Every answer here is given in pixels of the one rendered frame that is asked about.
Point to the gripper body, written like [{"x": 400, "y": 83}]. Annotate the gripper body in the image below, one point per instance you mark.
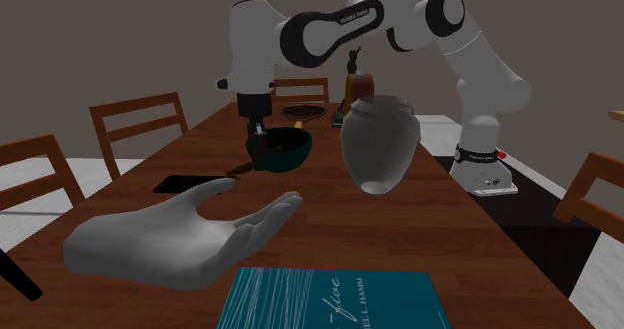
[{"x": 254, "y": 105}]

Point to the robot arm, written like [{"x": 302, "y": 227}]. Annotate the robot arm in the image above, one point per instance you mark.
[{"x": 480, "y": 89}]

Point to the brown wooden chair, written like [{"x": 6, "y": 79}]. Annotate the brown wooden chair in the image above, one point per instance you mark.
[
  {"x": 34, "y": 172},
  {"x": 134, "y": 106},
  {"x": 300, "y": 82},
  {"x": 592, "y": 196}
]

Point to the dark green bowl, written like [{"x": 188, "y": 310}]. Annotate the dark green bowl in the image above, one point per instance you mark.
[{"x": 290, "y": 153}]

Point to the brown wooden spoon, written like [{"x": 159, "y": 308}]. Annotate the brown wooden spoon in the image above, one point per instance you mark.
[{"x": 240, "y": 170}]

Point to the black phone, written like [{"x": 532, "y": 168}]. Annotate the black phone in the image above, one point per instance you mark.
[{"x": 183, "y": 183}]

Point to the red yellow box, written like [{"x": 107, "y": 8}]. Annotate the red yellow box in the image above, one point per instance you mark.
[{"x": 360, "y": 86}]

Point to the black figure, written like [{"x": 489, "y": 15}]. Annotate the black figure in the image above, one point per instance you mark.
[{"x": 354, "y": 62}]

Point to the grey vase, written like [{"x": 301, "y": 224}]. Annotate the grey vase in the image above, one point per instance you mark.
[{"x": 380, "y": 142}]

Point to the grey hand sculpture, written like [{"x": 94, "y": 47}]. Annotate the grey hand sculpture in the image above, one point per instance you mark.
[{"x": 170, "y": 245}]

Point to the brown wooden dining table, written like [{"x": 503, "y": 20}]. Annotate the brown wooden dining table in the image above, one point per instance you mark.
[{"x": 400, "y": 240}]

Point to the teal book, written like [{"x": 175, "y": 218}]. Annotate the teal book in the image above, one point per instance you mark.
[{"x": 331, "y": 301}]

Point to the black bar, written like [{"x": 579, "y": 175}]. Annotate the black bar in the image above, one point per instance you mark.
[{"x": 17, "y": 277}]

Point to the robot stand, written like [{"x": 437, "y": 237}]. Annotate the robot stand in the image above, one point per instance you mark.
[{"x": 541, "y": 220}]

